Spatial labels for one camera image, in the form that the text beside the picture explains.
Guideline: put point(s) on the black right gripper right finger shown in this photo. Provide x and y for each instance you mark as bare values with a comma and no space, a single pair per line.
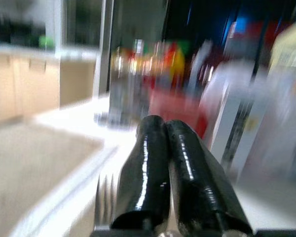
195,185

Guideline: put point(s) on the beige kitchen cabinet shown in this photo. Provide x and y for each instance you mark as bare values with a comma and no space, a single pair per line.
27,86

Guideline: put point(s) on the red noodle cup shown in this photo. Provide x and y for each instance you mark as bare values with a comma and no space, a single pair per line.
177,111

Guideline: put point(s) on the grey printed carton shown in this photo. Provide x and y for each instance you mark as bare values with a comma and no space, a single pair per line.
128,98

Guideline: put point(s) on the white plastic bag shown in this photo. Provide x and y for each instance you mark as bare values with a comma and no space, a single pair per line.
236,71

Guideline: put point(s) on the white oat milk carton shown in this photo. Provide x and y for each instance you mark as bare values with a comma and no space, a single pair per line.
234,118

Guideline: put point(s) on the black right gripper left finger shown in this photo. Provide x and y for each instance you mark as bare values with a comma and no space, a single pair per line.
145,172

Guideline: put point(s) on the silver metal fork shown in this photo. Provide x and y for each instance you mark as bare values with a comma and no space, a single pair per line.
103,219

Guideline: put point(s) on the white kitchen island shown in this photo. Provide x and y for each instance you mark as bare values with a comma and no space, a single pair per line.
76,116

